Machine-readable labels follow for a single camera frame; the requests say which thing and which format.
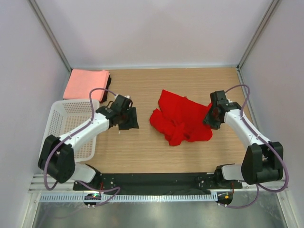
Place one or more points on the white perforated plastic basket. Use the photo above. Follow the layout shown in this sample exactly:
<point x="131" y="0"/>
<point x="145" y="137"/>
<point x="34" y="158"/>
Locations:
<point x="66" y="115"/>

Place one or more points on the white slotted cable duct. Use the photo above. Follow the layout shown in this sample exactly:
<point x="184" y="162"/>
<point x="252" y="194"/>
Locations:
<point x="86" y="197"/>

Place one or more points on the aluminium front rail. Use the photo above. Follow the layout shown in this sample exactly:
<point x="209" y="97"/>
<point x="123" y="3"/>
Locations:
<point x="37" y="184"/>

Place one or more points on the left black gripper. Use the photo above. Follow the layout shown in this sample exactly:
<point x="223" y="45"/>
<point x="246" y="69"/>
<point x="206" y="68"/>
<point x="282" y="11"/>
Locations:
<point x="133" y="122"/>

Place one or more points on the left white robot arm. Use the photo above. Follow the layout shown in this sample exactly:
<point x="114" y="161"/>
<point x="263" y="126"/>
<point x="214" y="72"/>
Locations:
<point x="57" y="156"/>

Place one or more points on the left aluminium frame post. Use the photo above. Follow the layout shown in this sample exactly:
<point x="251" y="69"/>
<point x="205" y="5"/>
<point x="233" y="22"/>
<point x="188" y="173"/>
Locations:
<point x="42" y="20"/>

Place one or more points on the aluminium frame post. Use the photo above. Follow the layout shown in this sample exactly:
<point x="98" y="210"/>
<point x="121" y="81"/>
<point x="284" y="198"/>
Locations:
<point x="42" y="20"/>
<point x="274" y="4"/>

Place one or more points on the red t-shirt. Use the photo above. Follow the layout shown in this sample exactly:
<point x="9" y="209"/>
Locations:
<point x="180" y="119"/>

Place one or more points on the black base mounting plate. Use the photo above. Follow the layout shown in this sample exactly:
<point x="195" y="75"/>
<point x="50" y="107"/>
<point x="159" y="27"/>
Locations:
<point x="163" y="183"/>

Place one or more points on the folded pink t-shirt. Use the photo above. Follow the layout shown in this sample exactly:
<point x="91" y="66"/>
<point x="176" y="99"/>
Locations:
<point x="81" y="82"/>

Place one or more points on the folded black t-shirt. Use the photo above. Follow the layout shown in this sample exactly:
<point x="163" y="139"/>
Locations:
<point x="105" y="95"/>

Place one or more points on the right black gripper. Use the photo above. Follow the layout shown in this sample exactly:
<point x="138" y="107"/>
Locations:
<point x="207" y="120"/>

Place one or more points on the right aluminium frame post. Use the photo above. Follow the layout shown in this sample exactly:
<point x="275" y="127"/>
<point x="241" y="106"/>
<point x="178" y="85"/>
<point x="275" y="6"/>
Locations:
<point x="274" y="4"/>

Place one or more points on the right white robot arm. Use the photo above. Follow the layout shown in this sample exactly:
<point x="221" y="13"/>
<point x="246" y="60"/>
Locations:
<point x="262" y="158"/>

